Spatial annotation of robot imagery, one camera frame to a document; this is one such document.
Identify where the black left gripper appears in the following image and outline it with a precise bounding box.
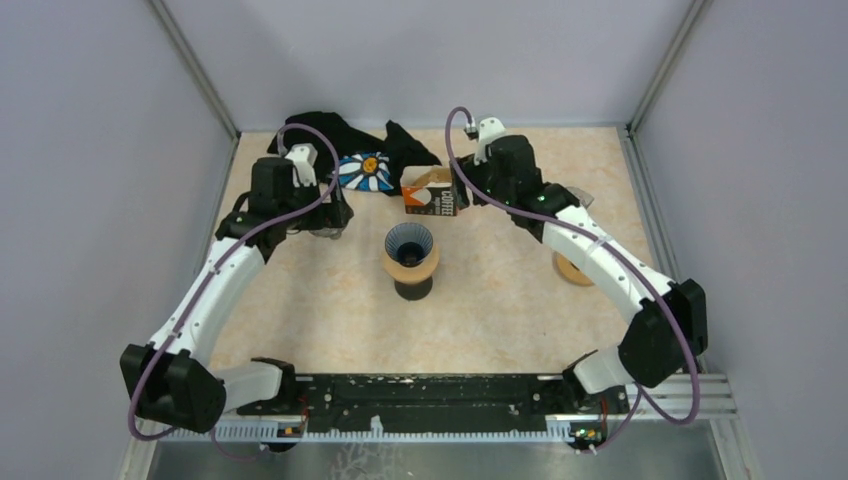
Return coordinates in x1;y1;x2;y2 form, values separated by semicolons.
278;173;352;230

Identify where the ribbed glass dripper cone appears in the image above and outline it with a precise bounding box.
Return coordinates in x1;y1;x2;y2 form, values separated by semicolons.
384;222;434;267

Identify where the orange coffee filter box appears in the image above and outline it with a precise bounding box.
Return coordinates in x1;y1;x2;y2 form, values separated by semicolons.
400;166;459;217

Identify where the brown paper coffee filter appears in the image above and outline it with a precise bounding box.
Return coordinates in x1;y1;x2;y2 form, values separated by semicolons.
412;167;452;187

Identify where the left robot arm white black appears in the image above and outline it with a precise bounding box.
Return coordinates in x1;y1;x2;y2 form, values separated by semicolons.
120;149;352;438

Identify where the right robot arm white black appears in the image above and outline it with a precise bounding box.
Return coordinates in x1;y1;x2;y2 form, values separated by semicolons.
459;134;707;412

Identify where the black cloth with flower print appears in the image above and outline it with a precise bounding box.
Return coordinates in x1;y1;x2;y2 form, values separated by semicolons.
285;111;440;196

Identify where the smoky glass pitcher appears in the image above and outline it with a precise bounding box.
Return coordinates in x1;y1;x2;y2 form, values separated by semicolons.
568;186;595;209

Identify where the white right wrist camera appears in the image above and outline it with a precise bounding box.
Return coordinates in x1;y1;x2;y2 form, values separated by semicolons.
463;116;507;146

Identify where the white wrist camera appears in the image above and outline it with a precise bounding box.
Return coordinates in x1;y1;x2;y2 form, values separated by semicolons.
284;144;318;188
463;116;507;146

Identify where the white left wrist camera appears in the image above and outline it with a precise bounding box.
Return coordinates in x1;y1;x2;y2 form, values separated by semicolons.
284;144;318;188

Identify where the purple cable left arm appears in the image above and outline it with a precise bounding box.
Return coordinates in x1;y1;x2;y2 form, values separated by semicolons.
127;123;342;464

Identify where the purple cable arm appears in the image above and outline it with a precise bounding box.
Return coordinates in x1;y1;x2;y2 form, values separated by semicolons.
444;105;702;455
127;123;342;464

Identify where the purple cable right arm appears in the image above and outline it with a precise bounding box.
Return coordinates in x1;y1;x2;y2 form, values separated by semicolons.
444;105;702;455

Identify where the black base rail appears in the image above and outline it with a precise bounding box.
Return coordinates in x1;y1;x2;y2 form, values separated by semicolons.
291;374;598;439

